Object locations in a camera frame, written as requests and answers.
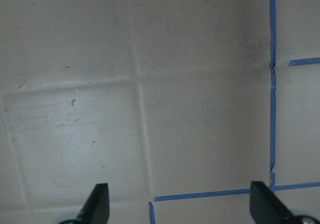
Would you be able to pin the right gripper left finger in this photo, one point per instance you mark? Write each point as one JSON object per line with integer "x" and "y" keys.
{"x": 96, "y": 209}

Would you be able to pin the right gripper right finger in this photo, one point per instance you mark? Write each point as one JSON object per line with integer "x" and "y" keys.
{"x": 266, "y": 208}

